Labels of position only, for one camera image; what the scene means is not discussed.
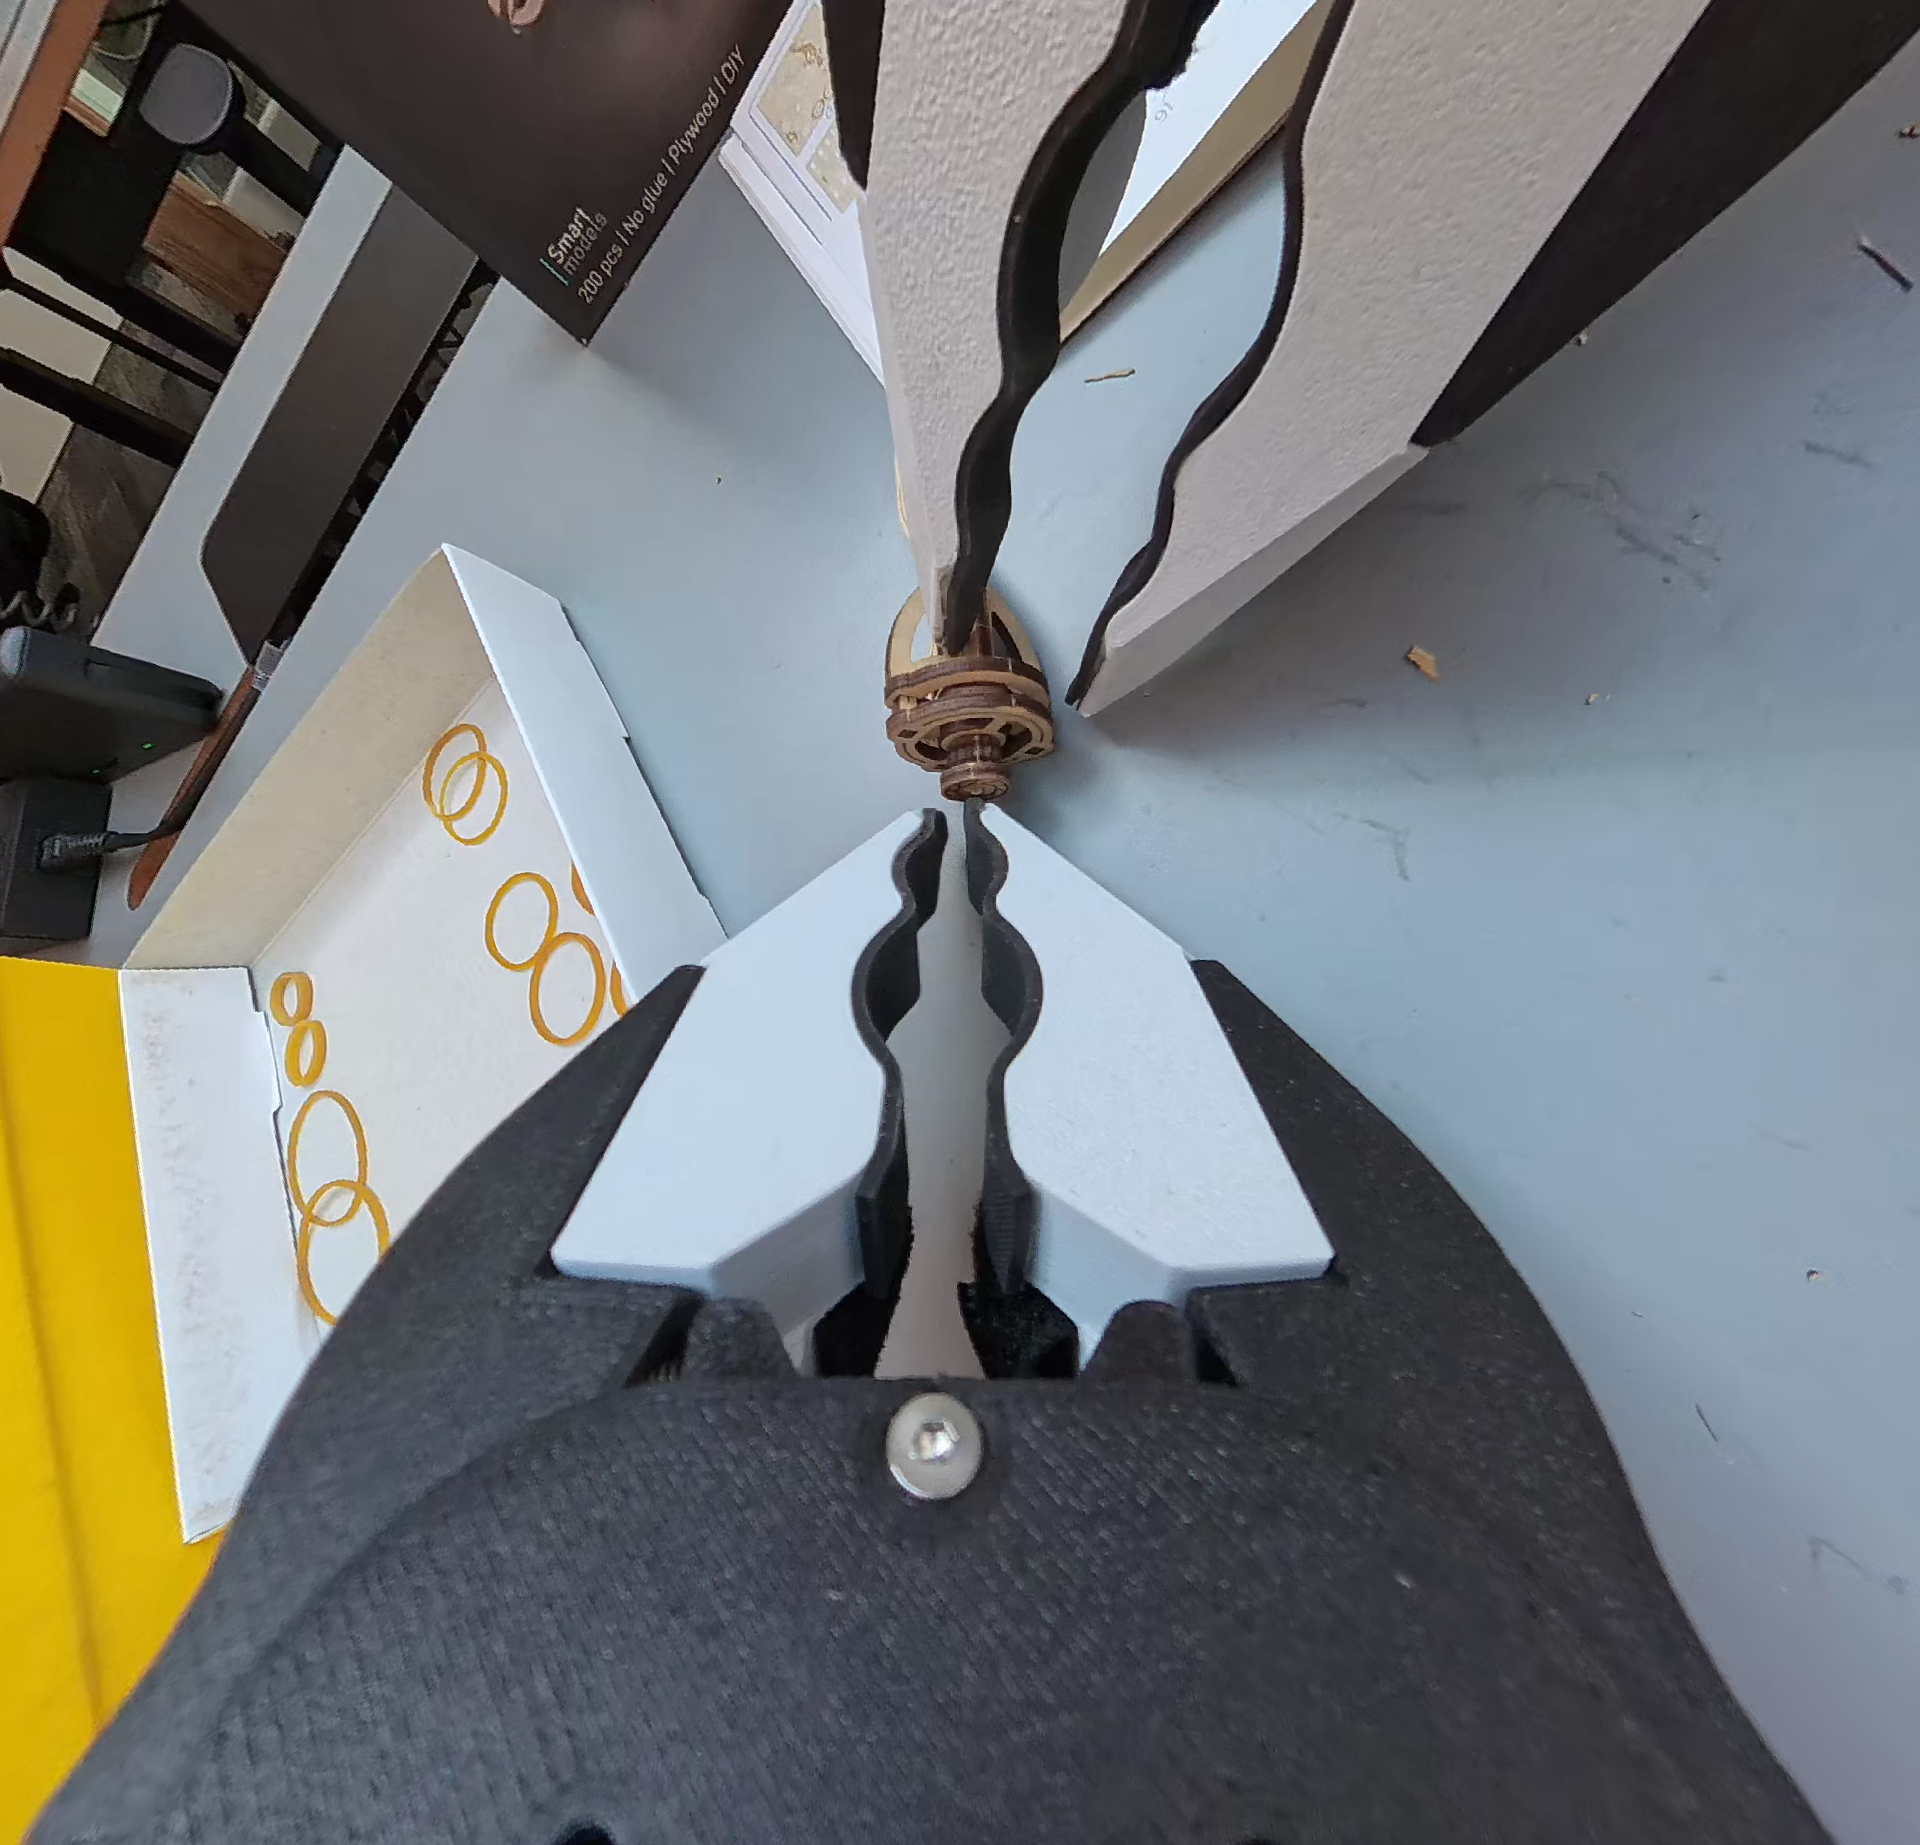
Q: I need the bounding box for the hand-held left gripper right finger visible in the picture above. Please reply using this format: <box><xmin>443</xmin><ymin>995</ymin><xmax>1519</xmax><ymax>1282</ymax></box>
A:
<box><xmin>959</xmin><ymin>805</ymin><xmax>1336</xmax><ymax>1380</ymax></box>

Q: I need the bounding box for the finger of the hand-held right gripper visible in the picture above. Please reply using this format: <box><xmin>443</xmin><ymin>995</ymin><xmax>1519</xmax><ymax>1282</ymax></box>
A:
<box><xmin>1067</xmin><ymin>0</ymin><xmax>1764</xmax><ymax>716</ymax></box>
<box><xmin>867</xmin><ymin>0</ymin><xmax>1246</xmax><ymax>648</ymax></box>

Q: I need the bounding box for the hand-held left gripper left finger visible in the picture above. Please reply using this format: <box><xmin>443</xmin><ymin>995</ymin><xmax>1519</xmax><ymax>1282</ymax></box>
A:
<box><xmin>551</xmin><ymin>807</ymin><xmax>950</xmax><ymax>1380</ymax></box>

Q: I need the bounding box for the small wooden gear assembly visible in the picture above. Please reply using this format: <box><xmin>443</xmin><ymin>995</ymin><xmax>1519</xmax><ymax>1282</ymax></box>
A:
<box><xmin>881</xmin><ymin>593</ymin><xmax>1060</xmax><ymax>807</ymax></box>

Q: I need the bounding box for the black model kit box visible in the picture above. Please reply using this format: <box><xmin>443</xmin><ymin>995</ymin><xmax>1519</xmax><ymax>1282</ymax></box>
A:
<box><xmin>96</xmin><ymin>0</ymin><xmax>889</xmax><ymax>347</ymax></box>

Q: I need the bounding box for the white instruction booklet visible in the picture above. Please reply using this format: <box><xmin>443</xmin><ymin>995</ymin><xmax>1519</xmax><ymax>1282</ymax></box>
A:
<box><xmin>720</xmin><ymin>0</ymin><xmax>1366</xmax><ymax>377</ymax></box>

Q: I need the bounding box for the white cardboard box tray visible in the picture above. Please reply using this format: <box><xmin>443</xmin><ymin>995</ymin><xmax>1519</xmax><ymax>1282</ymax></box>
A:
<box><xmin>119</xmin><ymin>544</ymin><xmax>730</xmax><ymax>1547</ymax></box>

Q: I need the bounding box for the group of yellow rubber bands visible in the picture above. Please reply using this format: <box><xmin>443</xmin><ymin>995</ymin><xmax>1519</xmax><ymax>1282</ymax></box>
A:
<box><xmin>266</xmin><ymin>720</ymin><xmax>641</xmax><ymax>1331</ymax></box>

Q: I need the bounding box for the dark grey panel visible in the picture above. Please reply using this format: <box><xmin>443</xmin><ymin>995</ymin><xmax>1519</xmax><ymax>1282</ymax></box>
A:
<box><xmin>198</xmin><ymin>177</ymin><xmax>500</xmax><ymax>665</ymax></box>

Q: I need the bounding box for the yellow plastic bin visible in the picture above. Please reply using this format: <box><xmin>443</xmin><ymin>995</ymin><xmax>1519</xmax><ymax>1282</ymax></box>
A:
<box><xmin>0</xmin><ymin>952</ymin><xmax>278</xmax><ymax>1845</ymax></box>

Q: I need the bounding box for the black charger block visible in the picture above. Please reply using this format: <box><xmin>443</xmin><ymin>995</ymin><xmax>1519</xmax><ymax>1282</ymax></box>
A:
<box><xmin>0</xmin><ymin>777</ymin><xmax>125</xmax><ymax>950</ymax></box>

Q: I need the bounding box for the black power adapter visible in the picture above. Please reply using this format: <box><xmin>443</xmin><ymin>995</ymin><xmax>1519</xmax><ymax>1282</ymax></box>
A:
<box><xmin>0</xmin><ymin>626</ymin><xmax>227</xmax><ymax>793</ymax></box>

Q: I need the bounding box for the brown-handled tool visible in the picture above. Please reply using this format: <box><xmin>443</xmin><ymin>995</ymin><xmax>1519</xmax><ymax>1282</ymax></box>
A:
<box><xmin>125</xmin><ymin>642</ymin><xmax>290</xmax><ymax>913</ymax></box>

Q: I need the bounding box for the black cable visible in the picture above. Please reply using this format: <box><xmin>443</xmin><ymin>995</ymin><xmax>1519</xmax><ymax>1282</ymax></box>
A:
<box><xmin>41</xmin><ymin>813</ymin><xmax>188</xmax><ymax>869</ymax></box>

